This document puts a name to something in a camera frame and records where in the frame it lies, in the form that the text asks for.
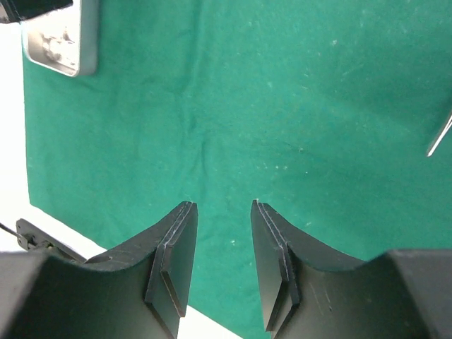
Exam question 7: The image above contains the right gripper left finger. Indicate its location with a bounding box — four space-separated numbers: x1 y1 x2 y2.
1 201 198 338

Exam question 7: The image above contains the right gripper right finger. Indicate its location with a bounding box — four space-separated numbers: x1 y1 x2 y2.
251 201 451 338

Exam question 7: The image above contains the dark green surgical cloth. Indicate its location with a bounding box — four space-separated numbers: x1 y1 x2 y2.
23 1 451 338

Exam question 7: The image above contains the metal instrument tray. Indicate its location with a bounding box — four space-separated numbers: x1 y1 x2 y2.
20 1 100 78

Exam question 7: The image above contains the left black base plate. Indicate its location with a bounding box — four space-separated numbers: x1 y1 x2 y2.
16 219 87 263

